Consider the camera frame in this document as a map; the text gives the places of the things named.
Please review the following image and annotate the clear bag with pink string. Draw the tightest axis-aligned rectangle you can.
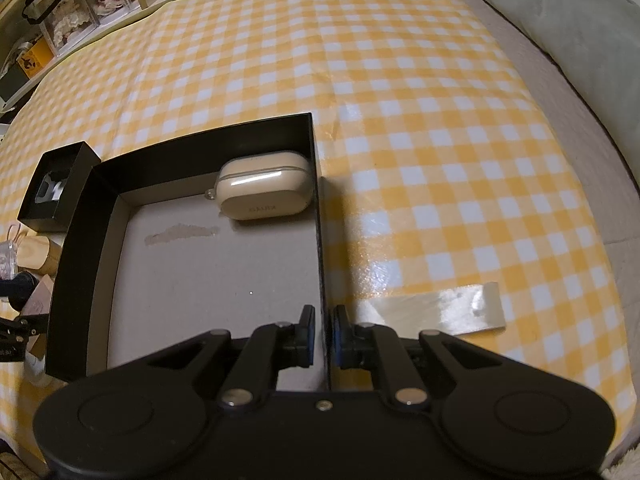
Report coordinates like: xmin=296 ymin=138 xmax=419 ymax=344
xmin=0 ymin=224 xmax=26 ymax=281

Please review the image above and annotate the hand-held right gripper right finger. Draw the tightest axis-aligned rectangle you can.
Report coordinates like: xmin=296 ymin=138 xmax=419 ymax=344
xmin=332 ymin=305 xmax=501 ymax=408

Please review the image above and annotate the yellow box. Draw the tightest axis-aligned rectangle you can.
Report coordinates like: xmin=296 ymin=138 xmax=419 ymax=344
xmin=17 ymin=37 xmax=53 ymax=78

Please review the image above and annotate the yellow white checkered tablecloth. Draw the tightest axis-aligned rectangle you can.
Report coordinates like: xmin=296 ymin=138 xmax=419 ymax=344
xmin=0 ymin=0 xmax=636 ymax=461

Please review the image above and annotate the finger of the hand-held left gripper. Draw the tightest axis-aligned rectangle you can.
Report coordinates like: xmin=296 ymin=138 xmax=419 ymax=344
xmin=0 ymin=312 xmax=51 ymax=342

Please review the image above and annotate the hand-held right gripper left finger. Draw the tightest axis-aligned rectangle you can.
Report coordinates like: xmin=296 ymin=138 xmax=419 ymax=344
xmin=147 ymin=305 xmax=317 ymax=408

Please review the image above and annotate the large black cardboard box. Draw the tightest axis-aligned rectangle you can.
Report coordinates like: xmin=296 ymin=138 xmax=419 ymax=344
xmin=45 ymin=112 xmax=333 ymax=393

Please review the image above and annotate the woven mat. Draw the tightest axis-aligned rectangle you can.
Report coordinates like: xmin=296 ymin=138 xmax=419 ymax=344
xmin=0 ymin=450 xmax=46 ymax=480

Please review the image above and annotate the beige earbuds case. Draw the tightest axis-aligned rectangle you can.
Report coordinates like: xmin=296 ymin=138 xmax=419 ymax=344
xmin=202 ymin=151 xmax=316 ymax=222

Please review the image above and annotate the white adapter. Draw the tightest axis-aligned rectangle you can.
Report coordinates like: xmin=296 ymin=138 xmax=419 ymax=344
xmin=35 ymin=175 xmax=66 ymax=204

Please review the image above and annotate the white fluffy rug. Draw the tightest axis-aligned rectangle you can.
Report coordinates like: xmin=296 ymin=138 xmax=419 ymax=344
xmin=595 ymin=455 xmax=640 ymax=480

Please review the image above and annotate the grey pillow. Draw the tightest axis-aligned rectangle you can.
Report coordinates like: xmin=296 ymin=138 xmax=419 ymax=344
xmin=460 ymin=0 xmax=640 ymax=161

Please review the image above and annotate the light wooden cylinder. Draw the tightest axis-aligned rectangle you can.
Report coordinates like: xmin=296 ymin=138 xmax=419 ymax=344
xmin=15 ymin=235 xmax=63 ymax=277

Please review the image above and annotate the clear tape strip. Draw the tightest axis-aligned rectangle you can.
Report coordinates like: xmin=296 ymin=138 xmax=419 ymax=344
xmin=357 ymin=281 xmax=507 ymax=338

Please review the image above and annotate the black strap handle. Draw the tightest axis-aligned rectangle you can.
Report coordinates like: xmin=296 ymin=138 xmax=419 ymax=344
xmin=22 ymin=0 xmax=76 ymax=26

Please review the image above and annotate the dark green box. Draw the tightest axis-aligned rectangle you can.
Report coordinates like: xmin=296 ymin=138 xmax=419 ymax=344
xmin=0 ymin=62 xmax=31 ymax=103

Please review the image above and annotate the beige bed sheet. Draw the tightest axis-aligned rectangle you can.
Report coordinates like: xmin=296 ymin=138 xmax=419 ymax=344
xmin=440 ymin=0 xmax=640 ymax=461

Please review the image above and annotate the black round object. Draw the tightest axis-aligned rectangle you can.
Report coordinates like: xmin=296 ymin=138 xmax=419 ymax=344
xmin=0 ymin=272 xmax=37 ymax=312

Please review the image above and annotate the small black box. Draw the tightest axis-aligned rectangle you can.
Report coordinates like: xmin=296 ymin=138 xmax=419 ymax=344
xmin=16 ymin=141 xmax=103 ymax=233

